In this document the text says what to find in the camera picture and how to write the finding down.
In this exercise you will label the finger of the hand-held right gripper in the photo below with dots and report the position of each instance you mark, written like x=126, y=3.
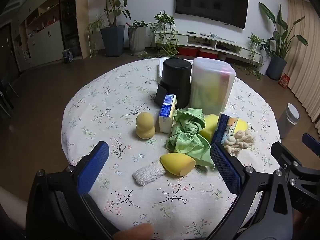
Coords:
x=312, y=142
x=282, y=155

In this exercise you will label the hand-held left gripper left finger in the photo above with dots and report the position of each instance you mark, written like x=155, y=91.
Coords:
x=93, y=167

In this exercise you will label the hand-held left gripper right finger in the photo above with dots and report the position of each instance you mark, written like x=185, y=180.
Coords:
x=225, y=170

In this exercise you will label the cartoon print packaged sponge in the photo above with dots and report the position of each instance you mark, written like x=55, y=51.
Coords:
x=225, y=130

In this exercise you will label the yellow block sponge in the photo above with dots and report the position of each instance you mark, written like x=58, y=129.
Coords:
x=211, y=127

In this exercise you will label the yellow teardrop makeup sponge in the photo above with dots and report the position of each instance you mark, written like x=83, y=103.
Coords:
x=175, y=165

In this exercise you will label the green cloth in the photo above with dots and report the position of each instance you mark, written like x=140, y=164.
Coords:
x=190, y=132

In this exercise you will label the white knitted scrubber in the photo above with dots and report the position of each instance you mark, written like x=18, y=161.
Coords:
x=147, y=175

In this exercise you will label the yellow gourd-shaped makeup sponge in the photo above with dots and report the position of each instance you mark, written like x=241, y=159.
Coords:
x=145, y=126

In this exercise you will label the blue white packaged sponge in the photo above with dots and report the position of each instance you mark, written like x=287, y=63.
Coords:
x=167, y=115

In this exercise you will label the translucent plastic storage container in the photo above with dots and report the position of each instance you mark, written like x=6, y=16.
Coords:
x=212, y=85

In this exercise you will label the person's left hand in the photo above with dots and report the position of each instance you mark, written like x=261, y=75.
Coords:
x=137, y=232

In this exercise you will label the grey trash bin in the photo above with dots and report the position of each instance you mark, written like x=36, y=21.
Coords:
x=287, y=122

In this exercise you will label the red paper bag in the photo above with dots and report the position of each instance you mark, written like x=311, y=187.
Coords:
x=284, y=80

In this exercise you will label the round table floral tablecloth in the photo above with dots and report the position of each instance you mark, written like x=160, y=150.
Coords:
x=120, y=100

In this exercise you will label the large-leaf plant in grey pot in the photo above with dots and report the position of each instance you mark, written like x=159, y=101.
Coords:
x=276, y=67

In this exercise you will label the beige curtain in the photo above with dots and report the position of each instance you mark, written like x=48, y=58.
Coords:
x=302, y=55

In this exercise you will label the black cylindrical container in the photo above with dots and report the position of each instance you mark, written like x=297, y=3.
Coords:
x=176, y=80

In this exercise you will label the dark chair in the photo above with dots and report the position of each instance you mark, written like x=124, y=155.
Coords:
x=6, y=97

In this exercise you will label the small leafy plant white pot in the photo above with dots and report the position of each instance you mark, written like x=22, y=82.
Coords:
x=255, y=45

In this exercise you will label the small blue toy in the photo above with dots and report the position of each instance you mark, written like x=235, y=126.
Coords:
x=68, y=57

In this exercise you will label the red storage box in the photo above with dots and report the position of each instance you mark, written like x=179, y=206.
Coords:
x=208, y=54
x=188, y=51

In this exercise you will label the white plastic tray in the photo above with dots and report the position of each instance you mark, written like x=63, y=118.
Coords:
x=160, y=70

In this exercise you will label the white television console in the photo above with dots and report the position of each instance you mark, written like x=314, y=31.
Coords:
x=225, y=43

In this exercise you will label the tall plant in dark pot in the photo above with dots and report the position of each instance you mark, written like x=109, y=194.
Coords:
x=112, y=37

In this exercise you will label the plant in white ribbed pot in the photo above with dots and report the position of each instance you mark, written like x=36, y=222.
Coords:
x=137, y=40

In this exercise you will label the small spindly green plant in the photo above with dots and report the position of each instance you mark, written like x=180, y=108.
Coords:
x=95, y=27

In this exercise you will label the dark glass display cabinet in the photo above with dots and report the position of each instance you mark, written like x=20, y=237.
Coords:
x=68, y=17

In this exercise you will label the trailing green plant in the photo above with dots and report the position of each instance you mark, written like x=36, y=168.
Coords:
x=165, y=30

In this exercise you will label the white wall cabinet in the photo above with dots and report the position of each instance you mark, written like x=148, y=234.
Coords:
x=42, y=40

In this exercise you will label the black wall television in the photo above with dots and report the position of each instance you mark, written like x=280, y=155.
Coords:
x=212, y=2

